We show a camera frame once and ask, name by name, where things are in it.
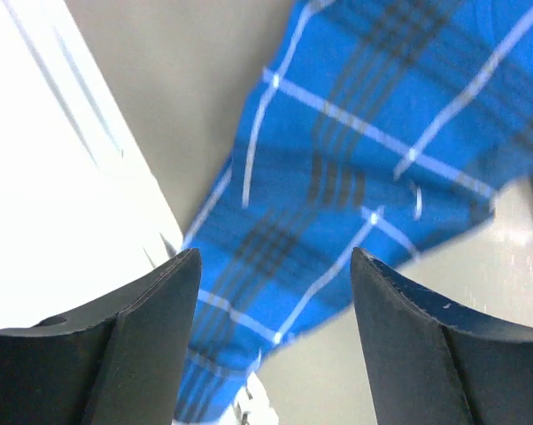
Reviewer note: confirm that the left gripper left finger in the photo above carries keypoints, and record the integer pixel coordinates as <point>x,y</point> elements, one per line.
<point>116,360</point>

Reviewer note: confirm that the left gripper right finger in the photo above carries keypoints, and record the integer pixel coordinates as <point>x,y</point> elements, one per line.
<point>432,360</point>

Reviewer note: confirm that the blue plaid shirt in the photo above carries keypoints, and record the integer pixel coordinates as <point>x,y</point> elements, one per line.
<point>385,125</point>

